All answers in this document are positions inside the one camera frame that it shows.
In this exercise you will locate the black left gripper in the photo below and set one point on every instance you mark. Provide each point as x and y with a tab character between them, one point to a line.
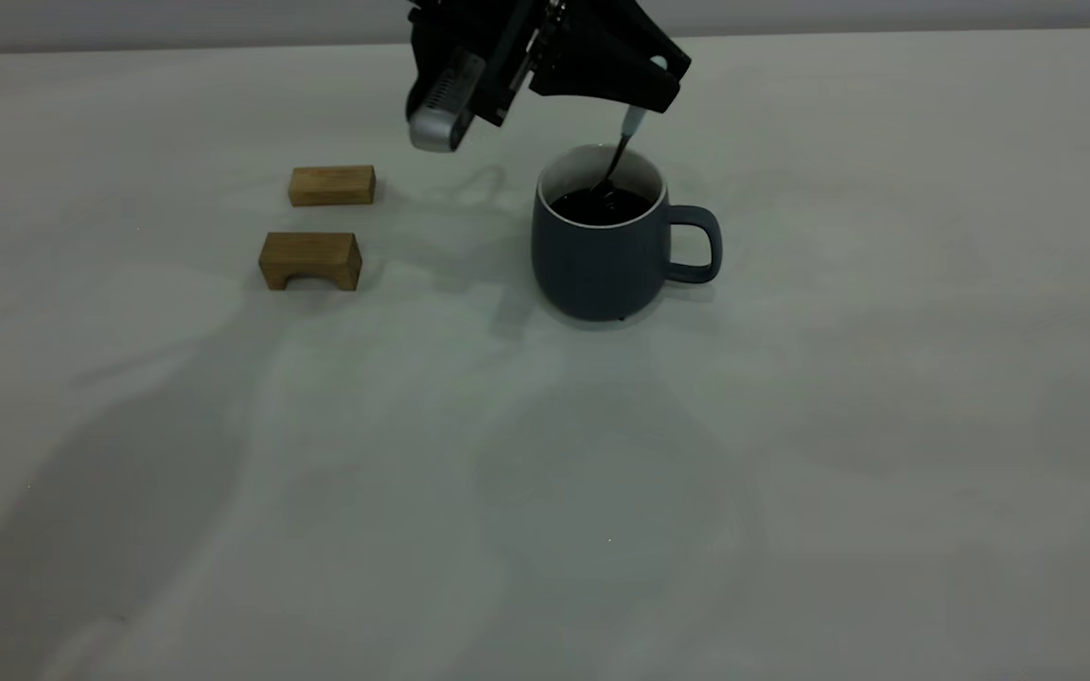
507	47

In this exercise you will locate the dark grey ceramic cup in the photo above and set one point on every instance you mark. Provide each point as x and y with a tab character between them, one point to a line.
592	270

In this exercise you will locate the dark coffee liquid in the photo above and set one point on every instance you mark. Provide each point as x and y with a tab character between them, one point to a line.
630	210

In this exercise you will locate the flat rectangular wooden block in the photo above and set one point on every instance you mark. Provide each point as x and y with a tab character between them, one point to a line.
332	186

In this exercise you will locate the arched wooden block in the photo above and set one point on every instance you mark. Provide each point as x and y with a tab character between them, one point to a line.
310	253

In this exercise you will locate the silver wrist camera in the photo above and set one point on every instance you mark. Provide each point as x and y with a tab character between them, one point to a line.
441	109

